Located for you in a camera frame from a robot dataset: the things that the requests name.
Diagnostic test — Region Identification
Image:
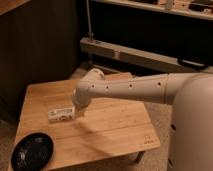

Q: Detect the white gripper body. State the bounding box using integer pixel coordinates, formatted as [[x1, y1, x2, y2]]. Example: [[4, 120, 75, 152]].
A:
[[74, 103, 87, 117]]

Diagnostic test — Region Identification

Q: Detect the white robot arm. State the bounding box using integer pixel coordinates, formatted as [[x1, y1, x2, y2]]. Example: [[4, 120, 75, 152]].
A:
[[73, 69, 213, 171]]

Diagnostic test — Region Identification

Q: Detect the long grey case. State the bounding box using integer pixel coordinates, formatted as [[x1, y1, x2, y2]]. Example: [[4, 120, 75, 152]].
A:
[[79, 36, 213, 75]]

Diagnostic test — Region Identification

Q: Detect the black ceramic bowl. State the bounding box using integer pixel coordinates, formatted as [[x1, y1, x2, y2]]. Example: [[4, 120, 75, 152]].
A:
[[11, 132, 54, 171]]

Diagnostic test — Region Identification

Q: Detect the wooden shelf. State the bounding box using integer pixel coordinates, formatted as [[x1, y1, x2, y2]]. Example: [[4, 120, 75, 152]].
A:
[[93, 0, 213, 21]]

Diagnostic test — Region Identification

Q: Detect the dark wooden cabinet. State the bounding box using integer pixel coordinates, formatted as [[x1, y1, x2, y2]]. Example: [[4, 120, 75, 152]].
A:
[[0, 0, 79, 123]]

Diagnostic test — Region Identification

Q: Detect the metal pole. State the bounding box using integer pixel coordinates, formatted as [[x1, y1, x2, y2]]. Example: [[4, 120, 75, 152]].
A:
[[86, 0, 93, 40]]

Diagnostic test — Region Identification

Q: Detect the wooden table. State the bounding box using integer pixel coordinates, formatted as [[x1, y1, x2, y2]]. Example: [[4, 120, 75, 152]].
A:
[[15, 79, 160, 171]]

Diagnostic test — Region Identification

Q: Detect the black case handle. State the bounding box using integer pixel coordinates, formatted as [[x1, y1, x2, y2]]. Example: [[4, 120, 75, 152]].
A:
[[177, 58, 208, 70]]

